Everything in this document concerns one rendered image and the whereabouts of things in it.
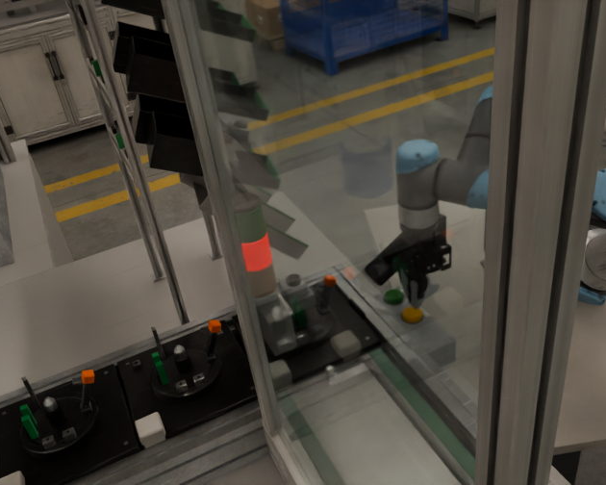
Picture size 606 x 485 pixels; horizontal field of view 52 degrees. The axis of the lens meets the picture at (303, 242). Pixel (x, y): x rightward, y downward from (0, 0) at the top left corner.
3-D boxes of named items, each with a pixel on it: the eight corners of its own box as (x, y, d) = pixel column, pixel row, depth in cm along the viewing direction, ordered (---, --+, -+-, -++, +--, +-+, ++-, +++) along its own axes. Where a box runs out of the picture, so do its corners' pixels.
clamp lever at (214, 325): (212, 350, 124) (218, 319, 121) (215, 357, 123) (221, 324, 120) (194, 352, 123) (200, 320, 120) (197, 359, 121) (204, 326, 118)
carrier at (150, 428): (226, 325, 137) (214, 281, 130) (267, 397, 119) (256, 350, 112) (118, 369, 130) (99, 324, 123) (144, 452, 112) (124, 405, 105)
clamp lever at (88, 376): (89, 400, 117) (92, 369, 114) (91, 408, 116) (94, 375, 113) (69, 403, 116) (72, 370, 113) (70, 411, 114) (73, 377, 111)
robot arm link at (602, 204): (625, 195, 132) (660, 175, 119) (607, 253, 130) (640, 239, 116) (570, 175, 133) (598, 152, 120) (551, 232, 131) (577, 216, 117)
